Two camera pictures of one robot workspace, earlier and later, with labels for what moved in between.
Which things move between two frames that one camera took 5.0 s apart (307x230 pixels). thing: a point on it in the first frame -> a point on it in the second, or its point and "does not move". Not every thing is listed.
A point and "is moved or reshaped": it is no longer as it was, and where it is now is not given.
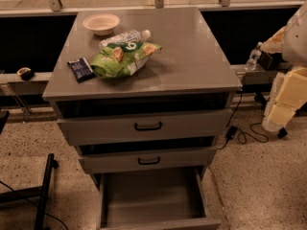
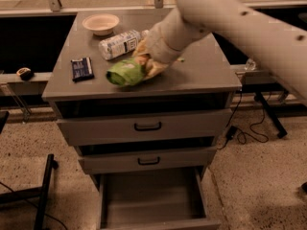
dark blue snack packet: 82,70 does not move
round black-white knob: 26,73 does not move
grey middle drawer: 149,161 does not move
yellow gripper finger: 274,44 -> 141,48
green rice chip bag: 123,59 is moved or reshaped
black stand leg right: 263,101 does not move
